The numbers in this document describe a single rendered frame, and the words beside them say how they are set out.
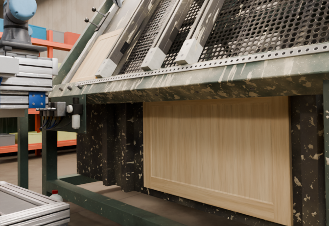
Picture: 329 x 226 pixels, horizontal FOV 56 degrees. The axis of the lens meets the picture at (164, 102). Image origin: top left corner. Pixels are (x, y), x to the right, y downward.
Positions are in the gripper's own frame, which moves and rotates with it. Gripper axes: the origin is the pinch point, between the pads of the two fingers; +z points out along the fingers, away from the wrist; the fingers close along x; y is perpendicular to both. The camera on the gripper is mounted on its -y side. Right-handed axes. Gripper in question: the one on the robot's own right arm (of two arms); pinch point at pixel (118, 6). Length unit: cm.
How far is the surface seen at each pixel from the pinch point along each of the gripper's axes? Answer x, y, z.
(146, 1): 9.4, 35.0, 3.0
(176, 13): -33.9, 6.5, 13.6
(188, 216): -13, -19, 138
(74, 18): 442, 284, -5
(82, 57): 65, 7, 26
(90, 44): 64, 17, 20
